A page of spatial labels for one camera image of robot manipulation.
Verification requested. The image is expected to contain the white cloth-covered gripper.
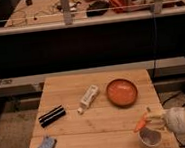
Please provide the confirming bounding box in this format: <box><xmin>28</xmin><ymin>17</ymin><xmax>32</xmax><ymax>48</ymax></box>
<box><xmin>146</xmin><ymin>107</ymin><xmax>185</xmax><ymax>134</ymax></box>

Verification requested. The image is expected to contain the orange pepper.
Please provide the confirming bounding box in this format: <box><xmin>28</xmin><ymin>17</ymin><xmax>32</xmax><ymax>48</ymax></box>
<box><xmin>134</xmin><ymin>114</ymin><xmax>147</xmax><ymax>133</ymax></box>

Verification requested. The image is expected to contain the grey ceramic cup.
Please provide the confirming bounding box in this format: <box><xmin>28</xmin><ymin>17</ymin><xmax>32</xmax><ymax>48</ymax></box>
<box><xmin>137</xmin><ymin>127</ymin><xmax>162</xmax><ymax>148</ymax></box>

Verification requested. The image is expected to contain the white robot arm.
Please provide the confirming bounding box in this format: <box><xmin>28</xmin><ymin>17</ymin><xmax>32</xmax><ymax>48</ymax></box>
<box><xmin>145</xmin><ymin>107</ymin><xmax>185</xmax><ymax>135</ymax></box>

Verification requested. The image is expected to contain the orange ceramic bowl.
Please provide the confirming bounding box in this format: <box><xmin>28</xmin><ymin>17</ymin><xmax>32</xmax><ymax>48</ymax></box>
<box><xmin>106</xmin><ymin>78</ymin><xmax>138</xmax><ymax>107</ymax></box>

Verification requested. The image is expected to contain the white tube bottle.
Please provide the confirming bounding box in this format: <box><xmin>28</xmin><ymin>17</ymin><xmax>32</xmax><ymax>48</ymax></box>
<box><xmin>77</xmin><ymin>84</ymin><xmax>99</xmax><ymax>114</ymax></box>

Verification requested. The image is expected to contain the black striped box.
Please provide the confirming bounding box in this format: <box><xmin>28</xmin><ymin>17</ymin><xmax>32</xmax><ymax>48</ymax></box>
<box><xmin>39</xmin><ymin>105</ymin><xmax>66</xmax><ymax>127</ymax></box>

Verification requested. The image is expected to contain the red container on bench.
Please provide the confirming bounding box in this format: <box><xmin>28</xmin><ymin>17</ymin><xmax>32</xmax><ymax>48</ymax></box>
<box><xmin>109</xmin><ymin>0</ymin><xmax>136</xmax><ymax>13</ymax></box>

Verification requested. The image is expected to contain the black object on bench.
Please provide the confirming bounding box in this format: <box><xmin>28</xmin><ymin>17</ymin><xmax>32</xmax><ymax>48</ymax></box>
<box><xmin>86</xmin><ymin>0</ymin><xmax>109</xmax><ymax>17</ymax></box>

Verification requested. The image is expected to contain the metal bench post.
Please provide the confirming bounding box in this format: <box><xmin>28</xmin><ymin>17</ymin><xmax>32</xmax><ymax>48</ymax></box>
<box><xmin>59</xmin><ymin>0</ymin><xmax>73</xmax><ymax>25</ymax></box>

